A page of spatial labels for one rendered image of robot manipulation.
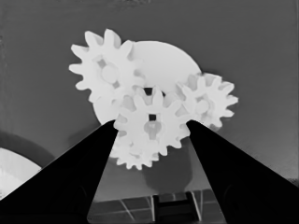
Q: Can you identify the small white toothed gear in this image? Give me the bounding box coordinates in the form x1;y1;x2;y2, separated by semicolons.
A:
176;73;239;130
113;86;192;157
110;136;161;171
68;28;147;105

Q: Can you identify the large thick white disc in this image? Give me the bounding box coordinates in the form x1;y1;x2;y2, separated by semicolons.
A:
0;147;43;201

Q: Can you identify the white round carrier with pins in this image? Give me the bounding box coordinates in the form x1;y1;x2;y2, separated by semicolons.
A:
93;40;203;125

